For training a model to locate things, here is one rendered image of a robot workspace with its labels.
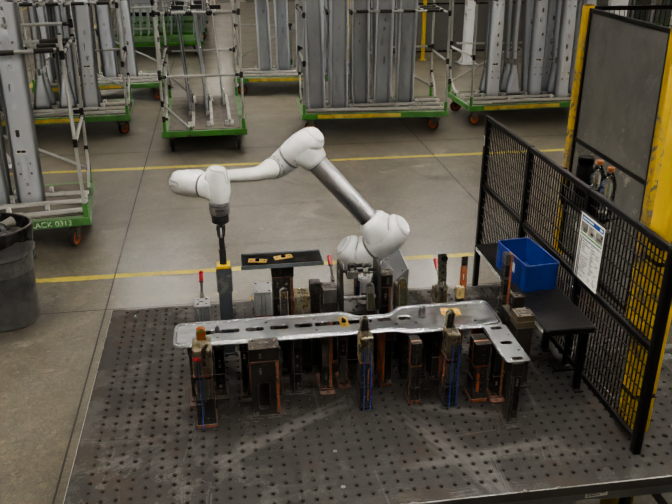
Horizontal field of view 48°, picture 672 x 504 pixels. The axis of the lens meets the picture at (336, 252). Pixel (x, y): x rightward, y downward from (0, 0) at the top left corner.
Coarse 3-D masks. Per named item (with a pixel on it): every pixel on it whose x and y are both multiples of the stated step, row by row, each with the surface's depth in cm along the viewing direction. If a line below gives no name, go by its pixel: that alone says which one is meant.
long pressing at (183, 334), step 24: (336, 312) 326; (408, 312) 327; (432, 312) 327; (480, 312) 327; (192, 336) 308; (216, 336) 308; (240, 336) 308; (264, 336) 308; (288, 336) 309; (312, 336) 309; (336, 336) 310
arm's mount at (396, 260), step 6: (396, 252) 394; (390, 258) 395; (396, 258) 389; (402, 258) 384; (390, 264) 390; (396, 264) 385; (402, 264) 380; (396, 270) 380; (402, 270) 375; (408, 270) 372; (396, 276) 376; (402, 276) 373; (378, 312) 380
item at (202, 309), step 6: (198, 300) 324; (204, 300) 324; (198, 306) 319; (204, 306) 320; (198, 312) 320; (204, 312) 321; (210, 312) 325; (198, 318) 322; (204, 318) 322; (210, 318) 323
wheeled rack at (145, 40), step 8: (112, 8) 1460; (136, 8) 1469; (144, 8) 1473; (200, 16) 1499; (200, 24) 1506; (200, 32) 1513; (136, 40) 1521; (144, 40) 1521; (152, 40) 1521; (160, 40) 1521; (168, 40) 1521; (176, 40) 1521; (184, 40) 1521; (192, 40) 1521; (200, 40) 1521
